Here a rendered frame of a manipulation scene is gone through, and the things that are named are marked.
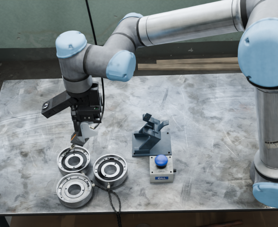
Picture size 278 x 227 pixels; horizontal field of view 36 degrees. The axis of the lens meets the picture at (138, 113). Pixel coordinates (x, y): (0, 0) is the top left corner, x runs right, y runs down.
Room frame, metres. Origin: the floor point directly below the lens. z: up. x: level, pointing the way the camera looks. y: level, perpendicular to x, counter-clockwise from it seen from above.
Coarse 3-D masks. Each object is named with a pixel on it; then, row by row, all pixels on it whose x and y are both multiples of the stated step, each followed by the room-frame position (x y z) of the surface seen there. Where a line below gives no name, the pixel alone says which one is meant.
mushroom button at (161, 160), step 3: (156, 156) 0.80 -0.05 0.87; (159, 156) 0.80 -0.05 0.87; (162, 156) 0.80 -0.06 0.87; (165, 156) 0.80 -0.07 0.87; (156, 159) 0.79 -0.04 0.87; (159, 159) 0.79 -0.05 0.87; (162, 159) 0.79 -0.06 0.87; (165, 159) 0.79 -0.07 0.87; (156, 162) 0.78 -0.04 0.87; (159, 162) 0.78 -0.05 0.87; (162, 162) 0.78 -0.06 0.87; (165, 162) 0.78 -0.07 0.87; (159, 165) 0.77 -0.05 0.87; (162, 165) 0.77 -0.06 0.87
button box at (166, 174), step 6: (150, 156) 0.82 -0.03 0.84; (168, 156) 0.82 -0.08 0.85; (150, 162) 0.80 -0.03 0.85; (168, 162) 0.80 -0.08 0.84; (150, 168) 0.78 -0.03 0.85; (156, 168) 0.78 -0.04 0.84; (162, 168) 0.77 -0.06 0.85; (168, 168) 0.77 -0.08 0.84; (174, 168) 0.79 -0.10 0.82; (150, 174) 0.76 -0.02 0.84; (156, 174) 0.76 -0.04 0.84; (162, 174) 0.75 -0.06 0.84; (168, 174) 0.75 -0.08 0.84; (150, 180) 0.76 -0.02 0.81; (156, 180) 0.76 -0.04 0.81; (162, 180) 0.75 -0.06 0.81; (168, 180) 0.75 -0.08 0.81
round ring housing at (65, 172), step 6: (66, 150) 0.88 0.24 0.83; (72, 150) 0.88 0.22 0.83; (78, 150) 0.88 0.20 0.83; (84, 150) 0.87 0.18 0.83; (60, 156) 0.86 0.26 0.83; (72, 156) 0.86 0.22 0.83; (78, 156) 0.85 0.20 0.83; (90, 156) 0.84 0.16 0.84; (60, 162) 0.83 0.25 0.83; (66, 162) 0.83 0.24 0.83; (72, 162) 0.85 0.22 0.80; (90, 162) 0.83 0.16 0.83; (60, 168) 0.80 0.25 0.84; (84, 168) 0.80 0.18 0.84; (66, 174) 0.79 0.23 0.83
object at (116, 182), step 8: (96, 160) 0.82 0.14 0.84; (104, 160) 0.83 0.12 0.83; (120, 160) 0.83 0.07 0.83; (96, 168) 0.80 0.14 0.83; (104, 168) 0.80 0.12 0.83; (112, 168) 0.81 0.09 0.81; (96, 176) 0.76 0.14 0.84; (112, 176) 0.77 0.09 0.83; (120, 176) 0.77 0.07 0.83; (104, 184) 0.75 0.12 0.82; (112, 184) 0.74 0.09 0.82
